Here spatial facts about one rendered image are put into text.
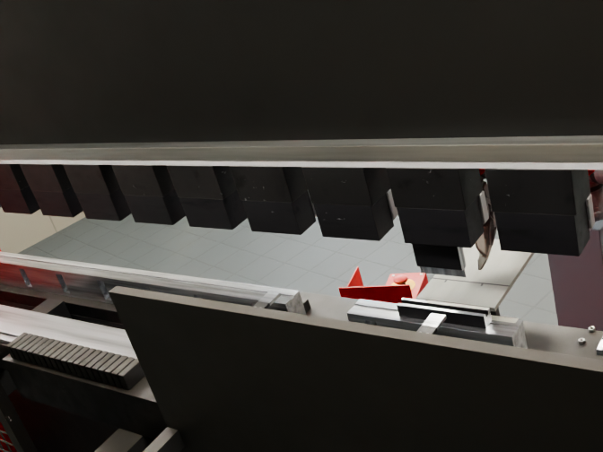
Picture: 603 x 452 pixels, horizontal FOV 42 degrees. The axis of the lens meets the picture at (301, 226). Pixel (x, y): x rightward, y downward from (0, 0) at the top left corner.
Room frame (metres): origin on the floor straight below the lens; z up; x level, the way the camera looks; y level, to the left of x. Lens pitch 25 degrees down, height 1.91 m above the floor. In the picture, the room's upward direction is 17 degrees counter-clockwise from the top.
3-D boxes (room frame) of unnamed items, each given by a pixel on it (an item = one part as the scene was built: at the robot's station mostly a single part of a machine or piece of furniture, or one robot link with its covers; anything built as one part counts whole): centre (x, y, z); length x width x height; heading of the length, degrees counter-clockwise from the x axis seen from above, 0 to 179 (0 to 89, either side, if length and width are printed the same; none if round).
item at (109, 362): (1.58, 0.59, 1.02); 0.44 x 0.06 x 0.04; 48
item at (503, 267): (1.48, -0.35, 1.00); 0.26 x 0.18 x 0.01; 138
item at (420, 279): (1.88, -0.17, 0.75); 0.20 x 0.16 x 0.18; 63
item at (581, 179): (1.22, -0.42, 1.26); 0.15 x 0.09 x 0.17; 48
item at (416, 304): (1.38, -0.23, 0.99); 0.20 x 0.03 x 0.03; 48
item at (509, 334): (1.40, -0.21, 0.92); 0.39 x 0.06 x 0.10; 48
